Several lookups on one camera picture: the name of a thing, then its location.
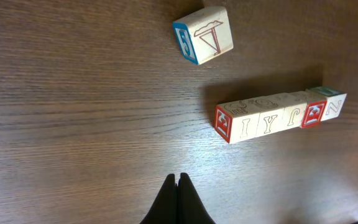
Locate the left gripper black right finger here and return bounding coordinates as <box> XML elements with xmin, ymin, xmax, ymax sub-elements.
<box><xmin>177</xmin><ymin>172</ymin><xmax>215</xmax><ymax>224</ymax></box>

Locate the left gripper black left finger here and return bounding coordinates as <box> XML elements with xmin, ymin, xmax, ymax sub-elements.
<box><xmin>140</xmin><ymin>174</ymin><xmax>177</xmax><ymax>224</ymax></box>

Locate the wooden block red letter I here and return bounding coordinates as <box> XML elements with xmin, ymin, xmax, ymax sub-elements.
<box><xmin>214</xmin><ymin>100</ymin><xmax>261</xmax><ymax>144</ymax></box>

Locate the wooden block spiral drawing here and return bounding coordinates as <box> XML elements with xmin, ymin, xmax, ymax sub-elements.
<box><xmin>248</xmin><ymin>96</ymin><xmax>285</xmax><ymax>137</ymax></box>

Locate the wooden block red animal drawing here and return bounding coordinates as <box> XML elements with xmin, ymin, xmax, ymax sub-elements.
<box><xmin>272</xmin><ymin>91</ymin><xmax>307</xmax><ymax>131</ymax></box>

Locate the wooden block red face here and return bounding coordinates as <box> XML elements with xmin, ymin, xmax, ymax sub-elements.
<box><xmin>290</xmin><ymin>91</ymin><xmax>327</xmax><ymax>128</ymax></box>

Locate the wooden block blue number five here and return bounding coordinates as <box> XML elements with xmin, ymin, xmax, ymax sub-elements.
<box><xmin>173</xmin><ymin>6</ymin><xmax>234</xmax><ymax>65</ymax></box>

